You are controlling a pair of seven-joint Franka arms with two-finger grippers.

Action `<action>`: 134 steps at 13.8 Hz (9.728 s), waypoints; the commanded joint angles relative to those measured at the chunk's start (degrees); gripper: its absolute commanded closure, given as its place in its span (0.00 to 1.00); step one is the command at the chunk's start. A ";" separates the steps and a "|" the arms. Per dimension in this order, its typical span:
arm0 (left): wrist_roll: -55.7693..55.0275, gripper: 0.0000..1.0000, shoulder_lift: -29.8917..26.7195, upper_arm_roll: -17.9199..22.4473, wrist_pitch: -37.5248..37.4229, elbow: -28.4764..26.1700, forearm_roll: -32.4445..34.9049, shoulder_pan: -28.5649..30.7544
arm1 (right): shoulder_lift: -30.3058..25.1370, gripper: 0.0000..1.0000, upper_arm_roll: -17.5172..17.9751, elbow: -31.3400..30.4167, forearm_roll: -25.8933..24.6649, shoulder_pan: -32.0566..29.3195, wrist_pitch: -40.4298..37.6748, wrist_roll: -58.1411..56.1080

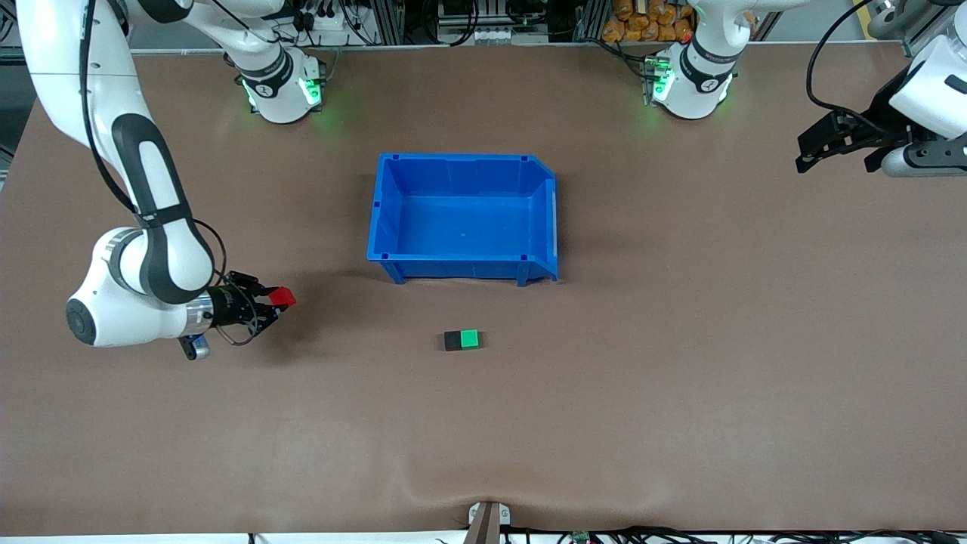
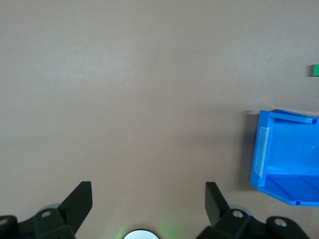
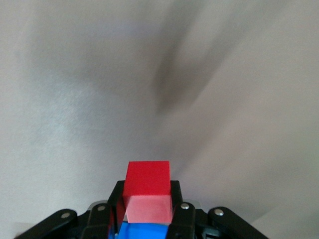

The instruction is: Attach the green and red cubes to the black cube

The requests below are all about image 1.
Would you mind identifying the brown table mat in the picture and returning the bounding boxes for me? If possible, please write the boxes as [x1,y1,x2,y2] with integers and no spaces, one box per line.
[0,43,967,537]

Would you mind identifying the metal table clamp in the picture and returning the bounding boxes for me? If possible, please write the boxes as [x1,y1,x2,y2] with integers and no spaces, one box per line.
[468,501,512,544]

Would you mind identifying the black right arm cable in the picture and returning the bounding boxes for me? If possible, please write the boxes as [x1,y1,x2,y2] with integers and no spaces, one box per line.
[79,0,264,347]

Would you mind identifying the white power strip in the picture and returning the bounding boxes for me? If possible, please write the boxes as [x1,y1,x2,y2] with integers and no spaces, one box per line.
[301,11,357,46]

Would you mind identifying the aluminium frame post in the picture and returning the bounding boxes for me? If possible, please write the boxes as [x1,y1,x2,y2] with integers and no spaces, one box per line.
[370,0,409,45]

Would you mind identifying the aluminium frame profile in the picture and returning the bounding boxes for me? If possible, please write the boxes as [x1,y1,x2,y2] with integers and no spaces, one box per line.
[867,0,967,60]

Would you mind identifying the orange snack packs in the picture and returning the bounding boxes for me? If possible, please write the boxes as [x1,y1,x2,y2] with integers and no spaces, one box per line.
[602,0,694,43]

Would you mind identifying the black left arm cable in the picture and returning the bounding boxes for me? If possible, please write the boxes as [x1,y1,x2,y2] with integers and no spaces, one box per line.
[805,0,881,133]

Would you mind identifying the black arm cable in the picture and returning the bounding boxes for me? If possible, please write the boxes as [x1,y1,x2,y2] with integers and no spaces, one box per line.
[79,0,264,347]
[805,0,881,133]

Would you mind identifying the blue plastic storage bin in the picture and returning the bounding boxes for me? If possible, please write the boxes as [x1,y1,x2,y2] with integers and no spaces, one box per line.
[367,153,560,286]

